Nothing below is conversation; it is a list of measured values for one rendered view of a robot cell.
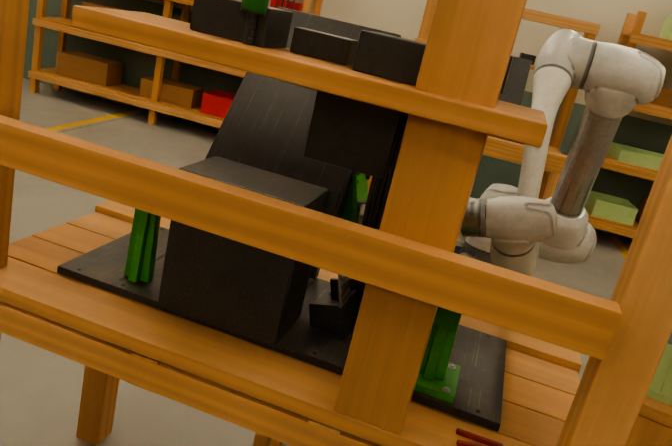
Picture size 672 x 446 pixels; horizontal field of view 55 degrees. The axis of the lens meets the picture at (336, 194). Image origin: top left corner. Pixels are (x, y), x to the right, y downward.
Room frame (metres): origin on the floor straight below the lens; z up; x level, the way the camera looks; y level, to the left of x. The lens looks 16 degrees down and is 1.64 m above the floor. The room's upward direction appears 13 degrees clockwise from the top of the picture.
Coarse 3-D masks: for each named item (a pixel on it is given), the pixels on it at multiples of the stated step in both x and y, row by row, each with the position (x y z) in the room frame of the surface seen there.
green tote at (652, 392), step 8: (664, 352) 1.68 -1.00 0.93; (664, 360) 1.68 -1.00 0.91; (664, 368) 1.68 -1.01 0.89; (656, 376) 1.68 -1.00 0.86; (664, 376) 1.68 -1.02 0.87; (656, 384) 1.68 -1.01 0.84; (664, 384) 1.67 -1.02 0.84; (648, 392) 1.68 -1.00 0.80; (656, 392) 1.67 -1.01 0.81; (664, 392) 1.67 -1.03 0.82; (664, 400) 1.67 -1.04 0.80
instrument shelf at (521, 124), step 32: (128, 32) 1.22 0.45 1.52; (160, 32) 1.21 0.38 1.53; (192, 32) 1.24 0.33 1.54; (224, 64) 1.18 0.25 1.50; (256, 64) 1.16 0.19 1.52; (288, 64) 1.15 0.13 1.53; (320, 64) 1.19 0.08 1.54; (352, 96) 1.12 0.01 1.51; (384, 96) 1.11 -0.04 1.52; (416, 96) 1.10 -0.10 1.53; (480, 128) 1.07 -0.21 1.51; (512, 128) 1.06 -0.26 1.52; (544, 128) 1.05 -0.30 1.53
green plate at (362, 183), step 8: (352, 176) 1.51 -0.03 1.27; (360, 176) 1.55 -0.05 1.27; (352, 184) 1.51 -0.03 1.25; (360, 184) 1.54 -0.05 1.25; (352, 192) 1.51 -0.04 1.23; (360, 192) 1.54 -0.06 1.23; (352, 200) 1.51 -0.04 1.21; (344, 208) 1.52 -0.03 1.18; (352, 208) 1.52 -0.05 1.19; (344, 216) 1.52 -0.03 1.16; (352, 216) 1.52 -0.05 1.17
